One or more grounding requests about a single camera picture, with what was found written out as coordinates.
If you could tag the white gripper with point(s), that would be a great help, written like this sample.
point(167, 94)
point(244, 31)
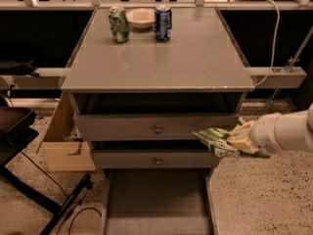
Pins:
point(262, 134)

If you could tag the green jalapeno chip bag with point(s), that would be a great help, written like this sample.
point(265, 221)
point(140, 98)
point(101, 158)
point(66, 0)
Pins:
point(215, 140)

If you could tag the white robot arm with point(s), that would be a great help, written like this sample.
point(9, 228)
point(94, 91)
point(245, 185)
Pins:
point(275, 134)

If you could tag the grey middle drawer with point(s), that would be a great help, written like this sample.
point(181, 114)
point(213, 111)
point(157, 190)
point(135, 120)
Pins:
point(153, 154)

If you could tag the grey drawer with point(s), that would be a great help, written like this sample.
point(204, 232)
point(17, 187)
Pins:
point(157, 202)
point(152, 116)
point(153, 154)

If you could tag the grey drawer cabinet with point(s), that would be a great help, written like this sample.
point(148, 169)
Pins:
point(199, 58)

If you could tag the grey bottom drawer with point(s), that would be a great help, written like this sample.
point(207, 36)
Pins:
point(157, 202)

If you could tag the grey top drawer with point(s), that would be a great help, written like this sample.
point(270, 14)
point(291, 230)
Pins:
point(152, 116)

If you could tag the blue soda can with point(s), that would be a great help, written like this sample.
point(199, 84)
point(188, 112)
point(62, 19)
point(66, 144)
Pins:
point(163, 22)

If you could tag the white ceramic bowl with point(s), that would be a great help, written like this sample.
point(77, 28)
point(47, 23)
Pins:
point(141, 18)

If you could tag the green soda can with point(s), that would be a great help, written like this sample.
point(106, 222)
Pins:
point(118, 24)

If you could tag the open cardboard box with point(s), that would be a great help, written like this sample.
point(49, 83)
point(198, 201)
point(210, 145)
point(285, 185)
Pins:
point(63, 148)

